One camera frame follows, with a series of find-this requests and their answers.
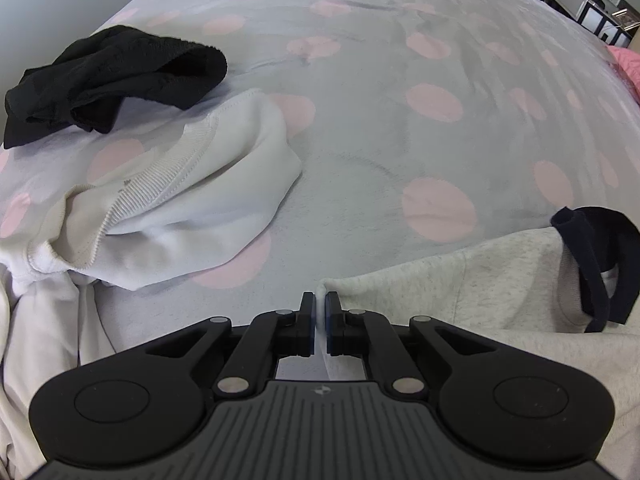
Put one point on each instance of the black garment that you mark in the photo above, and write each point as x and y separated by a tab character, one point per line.
115	80

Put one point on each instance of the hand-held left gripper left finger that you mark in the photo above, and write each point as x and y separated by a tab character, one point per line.
312	317

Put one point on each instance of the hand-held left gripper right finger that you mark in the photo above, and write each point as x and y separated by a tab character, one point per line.
328	317

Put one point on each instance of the white garment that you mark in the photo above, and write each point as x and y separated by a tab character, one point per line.
200	210

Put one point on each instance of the pink pillow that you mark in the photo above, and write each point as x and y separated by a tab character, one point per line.
627	67

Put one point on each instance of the grey printed sweatshirt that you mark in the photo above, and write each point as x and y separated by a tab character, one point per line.
500	285

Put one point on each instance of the grey bed with pink dots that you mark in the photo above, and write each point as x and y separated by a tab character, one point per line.
380	125

